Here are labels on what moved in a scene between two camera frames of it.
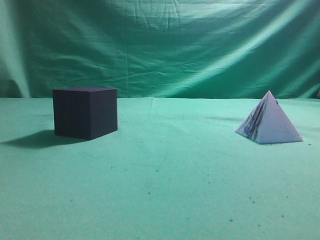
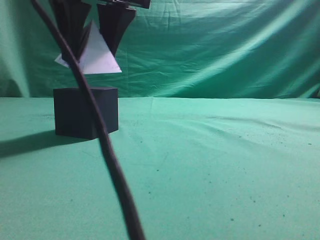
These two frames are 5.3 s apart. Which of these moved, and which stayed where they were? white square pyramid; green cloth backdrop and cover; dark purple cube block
Moved: white square pyramid
Stayed: dark purple cube block; green cloth backdrop and cover
